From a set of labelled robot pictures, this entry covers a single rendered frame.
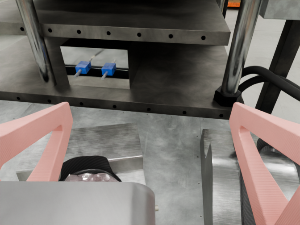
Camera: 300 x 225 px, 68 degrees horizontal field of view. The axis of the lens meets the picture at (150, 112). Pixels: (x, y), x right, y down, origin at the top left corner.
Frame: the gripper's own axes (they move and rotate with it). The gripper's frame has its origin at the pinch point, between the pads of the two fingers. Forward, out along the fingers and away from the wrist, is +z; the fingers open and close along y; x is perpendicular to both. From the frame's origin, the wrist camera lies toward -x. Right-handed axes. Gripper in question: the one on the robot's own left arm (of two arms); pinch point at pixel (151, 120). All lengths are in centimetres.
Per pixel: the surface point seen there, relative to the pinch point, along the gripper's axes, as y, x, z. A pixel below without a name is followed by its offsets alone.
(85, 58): 26, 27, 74
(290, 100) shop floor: -144, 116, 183
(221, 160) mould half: -14.2, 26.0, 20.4
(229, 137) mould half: -21, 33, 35
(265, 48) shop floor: -177, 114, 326
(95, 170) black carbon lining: 12.4, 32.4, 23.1
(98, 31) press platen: 19, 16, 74
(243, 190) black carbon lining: -17.4, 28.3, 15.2
